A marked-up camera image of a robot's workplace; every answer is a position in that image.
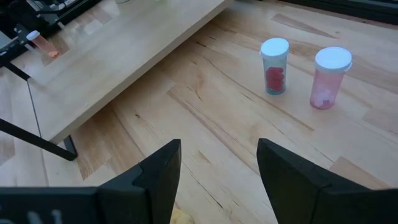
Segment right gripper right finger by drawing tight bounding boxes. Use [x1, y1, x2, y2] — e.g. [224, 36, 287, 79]
[256, 138, 398, 224]

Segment blue bottle red tablets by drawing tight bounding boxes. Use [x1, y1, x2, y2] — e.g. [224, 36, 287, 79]
[259, 37, 290, 96]

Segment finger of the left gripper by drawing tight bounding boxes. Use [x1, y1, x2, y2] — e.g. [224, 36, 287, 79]
[0, 26, 30, 68]

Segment orange bottle orange pills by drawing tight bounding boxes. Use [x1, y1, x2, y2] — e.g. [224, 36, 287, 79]
[25, 30, 60, 60]

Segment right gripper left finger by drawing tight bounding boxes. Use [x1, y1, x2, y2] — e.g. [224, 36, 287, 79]
[98, 139, 182, 224]

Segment pink bottle white pills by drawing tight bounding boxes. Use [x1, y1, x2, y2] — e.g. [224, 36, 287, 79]
[309, 46, 353, 110]

